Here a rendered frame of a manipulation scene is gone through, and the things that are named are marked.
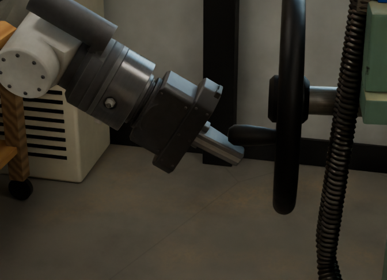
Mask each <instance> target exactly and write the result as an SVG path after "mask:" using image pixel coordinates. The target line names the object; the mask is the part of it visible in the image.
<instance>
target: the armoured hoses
mask: <svg viewBox="0 0 387 280"><path fill-rule="evenodd" d="M370 1H371V0H350V4H349V8H350V9H349V10H348V13H349V15H348V16H347V18H348V20H347V21H346V23H347V25H346V31H345V34H346V36H345V37H344V39H345V41H344V42H343V44H344V47H343V52H342V57H341V60H342V62H341V63H340V65H341V68H340V73H339V78H338V81H339V82H338V83H337V86H338V88H337V89H336V90H337V93H336V98H335V101H336V102H335V103H334V105H335V108H334V109H333V110H334V113H333V118H332V121H333V122H332V127H331V132H330V135H331V137H329V140H330V141H329V147H328V150H329V151H328V152H327V153H328V156H327V160H326V166H325V169H326V170H325V175H324V180H323V182H324V184H323V185H322V186H323V188H322V193H321V196H322V197H321V202H320V207H319V208H320V211H319V212H318V213H319V215H318V220H317V223H318V224H317V229H316V232H317V233H316V237H317V238H316V243H317V244H316V248H317V251H316V252H317V258H318V259H317V260H316V262H317V263H318V265H317V269H318V272H317V274H318V275H319V277H318V280H343V279H342V278H341V277H342V275H341V274H340V270H339V265H338V261H337V260H336V259H337V257H336V254H337V253H336V250H337V246H338V241H339V238H338V237H339V236H340V235H339V232H340V227H341V221H342V219H341V217H342V212H343V207H344V205H343V203H344V198H345V193H346V188H347V186H346V184H347V179H348V174H349V171H348V170H349V169H350V166H349V164H351V162H350V159H351V154H352V150H351V149H352V148H353V147H352V144H353V143H354V141H353V139H354V134H355V130H354V129H355V128H356V125H355V124H356V123H357V121H356V118H357V117H358V116H357V113H358V109H357V108H359V104H358V103H359V93H360V87H361V78H362V73H361V72H362V61H363V49H364V42H365V27H366V16H367V4H368V3H369V2H370Z"/></svg>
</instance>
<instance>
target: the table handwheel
mask: <svg viewBox="0 0 387 280"><path fill-rule="evenodd" d="M305 31H306V0H282V15H281V28H280V51H279V74H278V75H274V76H273V77H272V78H271V79H270V84H269V96H268V118H269V120H270V121H271V122H273V123H276V144H275V162H274V188H273V203H272V204H273V207H274V209H275V211H276V212H277V213H279V214H283V215H286V214H289V213H291V212H292V211H293V210H294V208H295V204H296V198H297V188H298V174H299V158H300V148H301V129H302V124H303V123H304V122H305V121H307V119H308V115H331V116H333V113H334V110H333V109H334V108H335V105H334V103H335V102H336V101H335V98H336V93H337V90H336V89H337V88H338V87H328V86H310V81H309V80H308V79H307V78H306V77H305V76H304V67H305Z"/></svg>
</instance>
